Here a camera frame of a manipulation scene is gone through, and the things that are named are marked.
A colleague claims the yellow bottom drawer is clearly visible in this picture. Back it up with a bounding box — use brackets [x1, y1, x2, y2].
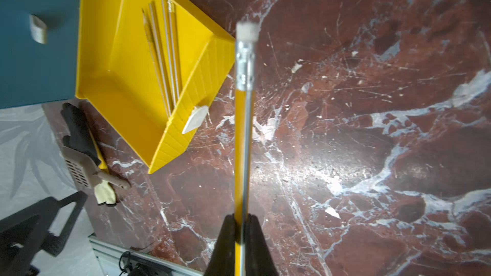
[75, 0, 235, 173]

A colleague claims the aluminium front rail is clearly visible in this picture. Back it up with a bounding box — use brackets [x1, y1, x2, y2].
[89, 235, 203, 275]

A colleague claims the teal yellow drawer box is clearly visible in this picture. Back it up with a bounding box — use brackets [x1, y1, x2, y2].
[0, 0, 235, 175]

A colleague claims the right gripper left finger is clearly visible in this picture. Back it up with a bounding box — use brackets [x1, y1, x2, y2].
[204, 215, 236, 276]

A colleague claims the brown slotted spatula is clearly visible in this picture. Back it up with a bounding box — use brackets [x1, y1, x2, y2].
[61, 146, 130, 189]

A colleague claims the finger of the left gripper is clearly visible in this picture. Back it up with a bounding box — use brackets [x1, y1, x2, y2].
[1, 191, 88, 275]

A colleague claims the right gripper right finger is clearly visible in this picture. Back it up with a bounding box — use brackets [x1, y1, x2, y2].
[245, 214, 279, 276]

